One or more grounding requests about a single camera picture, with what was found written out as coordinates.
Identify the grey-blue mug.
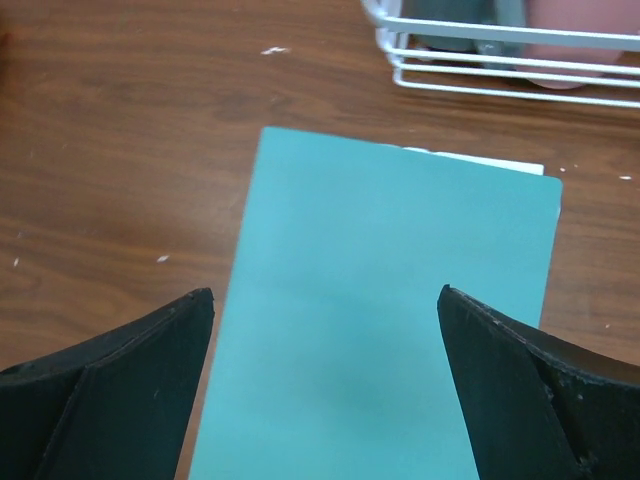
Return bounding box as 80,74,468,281
399,0,526,71

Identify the green file folder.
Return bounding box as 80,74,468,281
190,127,563,479

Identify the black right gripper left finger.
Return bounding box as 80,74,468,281
1,288,214,479

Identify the printed paper stack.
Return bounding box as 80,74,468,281
405,147,544,176

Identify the pink cup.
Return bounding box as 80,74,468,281
519,0,640,91

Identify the white wire dish rack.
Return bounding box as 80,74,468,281
361,1,639,109

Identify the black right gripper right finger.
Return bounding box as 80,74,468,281
437,286,639,479

